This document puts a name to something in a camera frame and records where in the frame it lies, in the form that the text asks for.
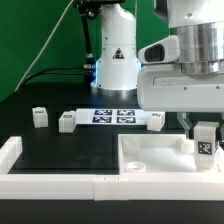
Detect black cable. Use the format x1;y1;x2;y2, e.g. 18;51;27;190
23;0;101;88

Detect white cable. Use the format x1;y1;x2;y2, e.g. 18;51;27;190
13;0;75;93

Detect white square tabletop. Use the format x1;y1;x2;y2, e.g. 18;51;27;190
117;133;224;177

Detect white marker tag board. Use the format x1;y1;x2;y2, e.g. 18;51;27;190
76;109;150;125

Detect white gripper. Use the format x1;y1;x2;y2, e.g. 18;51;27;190
137;64;224;142

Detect white U-shaped obstacle fence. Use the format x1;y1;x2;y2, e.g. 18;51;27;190
0;137;224;201

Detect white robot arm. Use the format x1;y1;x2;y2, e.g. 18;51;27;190
91;0;224;141

